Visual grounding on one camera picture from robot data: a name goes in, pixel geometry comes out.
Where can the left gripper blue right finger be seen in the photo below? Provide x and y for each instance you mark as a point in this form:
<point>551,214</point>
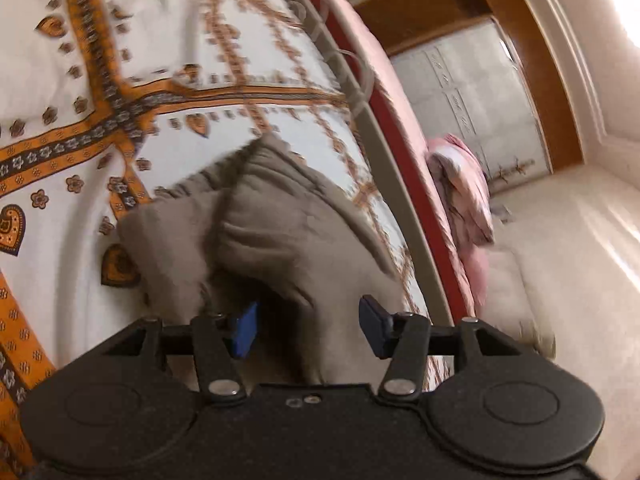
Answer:
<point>401,338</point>

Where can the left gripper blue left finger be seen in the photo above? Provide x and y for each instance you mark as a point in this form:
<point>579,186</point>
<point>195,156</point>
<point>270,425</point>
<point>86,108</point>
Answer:
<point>219,341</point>

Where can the grey fleece pants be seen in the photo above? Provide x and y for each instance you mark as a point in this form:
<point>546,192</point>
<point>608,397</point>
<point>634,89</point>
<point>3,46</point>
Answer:
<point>261,229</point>

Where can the beige cushioned headboard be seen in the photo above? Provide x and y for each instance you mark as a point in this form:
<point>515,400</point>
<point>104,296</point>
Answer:
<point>509,308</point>

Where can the folded pink quilt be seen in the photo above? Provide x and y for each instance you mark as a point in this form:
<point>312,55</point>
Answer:
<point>463,190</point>

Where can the white wardrobe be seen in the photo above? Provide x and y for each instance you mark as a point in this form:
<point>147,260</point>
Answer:
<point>469,83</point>

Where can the white orange patterned bedsheet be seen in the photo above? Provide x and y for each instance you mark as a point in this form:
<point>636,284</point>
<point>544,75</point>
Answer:
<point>104,103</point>

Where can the pink bed with red base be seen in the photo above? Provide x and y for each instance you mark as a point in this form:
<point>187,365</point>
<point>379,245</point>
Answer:
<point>404,137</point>

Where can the brown wooden door frame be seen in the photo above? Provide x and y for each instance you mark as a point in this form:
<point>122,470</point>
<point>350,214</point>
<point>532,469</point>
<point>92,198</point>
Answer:
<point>400,25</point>

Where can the white metal bed frame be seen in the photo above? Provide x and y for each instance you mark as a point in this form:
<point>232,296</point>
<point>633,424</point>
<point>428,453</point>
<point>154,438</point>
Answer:
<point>356,82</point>

